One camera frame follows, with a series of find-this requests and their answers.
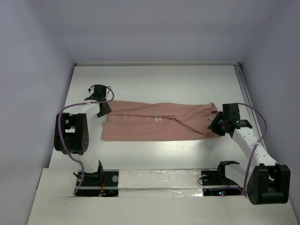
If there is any aluminium back table rail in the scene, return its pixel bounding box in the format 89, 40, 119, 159
75, 62, 240, 67

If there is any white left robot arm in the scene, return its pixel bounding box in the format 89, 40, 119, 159
54, 84, 114, 185

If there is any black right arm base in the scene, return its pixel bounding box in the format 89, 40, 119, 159
197, 170, 242, 196

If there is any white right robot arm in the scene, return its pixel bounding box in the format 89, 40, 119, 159
208, 103, 291, 205

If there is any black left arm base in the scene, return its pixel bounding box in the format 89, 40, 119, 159
75, 170, 119, 197

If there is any pink printed t-shirt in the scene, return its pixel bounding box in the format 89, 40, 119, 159
101, 100, 218, 141

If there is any aluminium table rail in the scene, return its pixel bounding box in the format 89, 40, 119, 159
234, 65, 265, 147
75, 62, 240, 67

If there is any white foam front board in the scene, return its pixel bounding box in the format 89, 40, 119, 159
28, 168, 297, 225

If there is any aluminium right table rail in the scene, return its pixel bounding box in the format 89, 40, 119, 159
234, 65, 265, 147

